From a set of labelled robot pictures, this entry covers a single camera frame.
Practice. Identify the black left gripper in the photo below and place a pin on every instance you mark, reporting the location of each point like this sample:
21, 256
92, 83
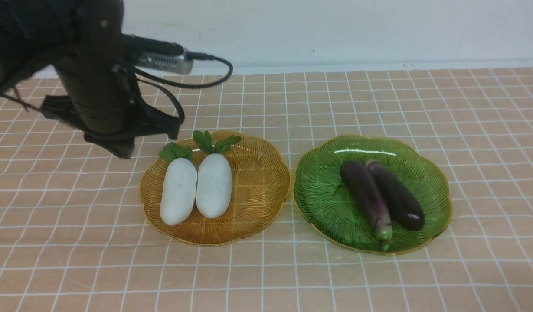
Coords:
110, 111

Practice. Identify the white radish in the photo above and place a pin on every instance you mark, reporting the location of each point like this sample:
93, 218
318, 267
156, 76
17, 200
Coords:
179, 185
214, 183

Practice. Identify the purple eggplant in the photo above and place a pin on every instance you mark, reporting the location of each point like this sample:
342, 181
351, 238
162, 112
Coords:
365, 191
403, 206

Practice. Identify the orange checkered tablecloth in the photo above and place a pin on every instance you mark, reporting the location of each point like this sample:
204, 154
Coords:
73, 237

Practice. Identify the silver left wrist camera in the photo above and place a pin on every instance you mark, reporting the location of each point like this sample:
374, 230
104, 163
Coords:
178, 64

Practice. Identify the green plastic plate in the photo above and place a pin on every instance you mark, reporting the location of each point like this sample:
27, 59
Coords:
321, 197

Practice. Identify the amber plastic plate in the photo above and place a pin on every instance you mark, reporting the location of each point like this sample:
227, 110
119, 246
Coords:
261, 185

